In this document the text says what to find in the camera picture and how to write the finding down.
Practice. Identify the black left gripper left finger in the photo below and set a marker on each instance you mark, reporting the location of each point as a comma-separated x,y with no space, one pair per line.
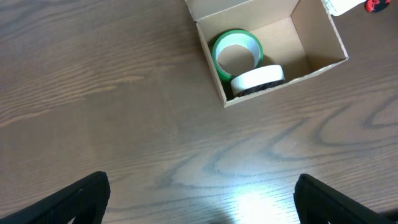
84,201

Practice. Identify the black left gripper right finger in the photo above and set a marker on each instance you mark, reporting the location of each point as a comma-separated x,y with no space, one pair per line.
318,203

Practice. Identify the white tape roll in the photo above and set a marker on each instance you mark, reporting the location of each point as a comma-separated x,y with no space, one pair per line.
256,77

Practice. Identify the brown cardboard box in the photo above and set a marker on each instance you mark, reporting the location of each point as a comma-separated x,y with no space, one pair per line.
298,35

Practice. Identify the green tape roll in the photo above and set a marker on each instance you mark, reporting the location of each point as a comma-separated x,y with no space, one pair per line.
236,52

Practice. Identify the white yellow sticky note pad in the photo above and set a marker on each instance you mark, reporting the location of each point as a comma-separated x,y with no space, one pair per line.
339,7

